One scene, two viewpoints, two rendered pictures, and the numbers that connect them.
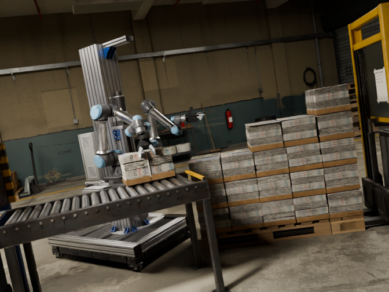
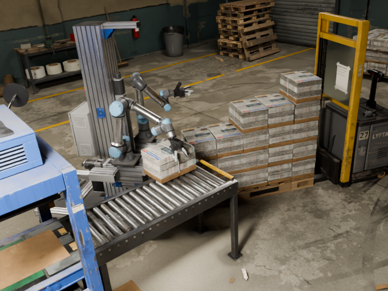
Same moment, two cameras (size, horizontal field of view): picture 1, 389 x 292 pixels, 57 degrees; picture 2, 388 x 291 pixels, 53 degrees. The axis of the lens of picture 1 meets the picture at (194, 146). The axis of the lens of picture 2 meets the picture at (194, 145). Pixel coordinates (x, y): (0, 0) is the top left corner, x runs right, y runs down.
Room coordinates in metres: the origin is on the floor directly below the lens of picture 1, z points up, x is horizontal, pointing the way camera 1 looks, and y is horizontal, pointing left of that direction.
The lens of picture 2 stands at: (-0.11, 1.20, 2.53)
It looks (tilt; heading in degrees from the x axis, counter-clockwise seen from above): 26 degrees down; 340
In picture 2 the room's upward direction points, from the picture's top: 4 degrees counter-clockwise
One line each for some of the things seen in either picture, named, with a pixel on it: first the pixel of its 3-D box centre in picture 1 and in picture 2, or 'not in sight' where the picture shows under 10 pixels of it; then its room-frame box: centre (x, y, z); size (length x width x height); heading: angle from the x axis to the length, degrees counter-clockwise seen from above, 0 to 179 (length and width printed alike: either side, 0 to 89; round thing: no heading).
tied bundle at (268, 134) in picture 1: (263, 135); (247, 115); (3.29, -0.64, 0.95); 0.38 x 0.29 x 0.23; 175
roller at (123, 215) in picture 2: (65, 208); (123, 215); (2.37, 0.92, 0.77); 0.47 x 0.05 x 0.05; 17
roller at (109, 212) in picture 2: (55, 210); (116, 219); (2.35, 0.99, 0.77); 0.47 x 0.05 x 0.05; 17
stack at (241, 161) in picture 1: (257, 193); (237, 161); (3.30, -0.52, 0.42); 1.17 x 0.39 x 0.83; 84
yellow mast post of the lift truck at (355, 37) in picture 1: (364, 113); (317, 89); (3.51, -1.70, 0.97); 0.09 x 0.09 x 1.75; 84
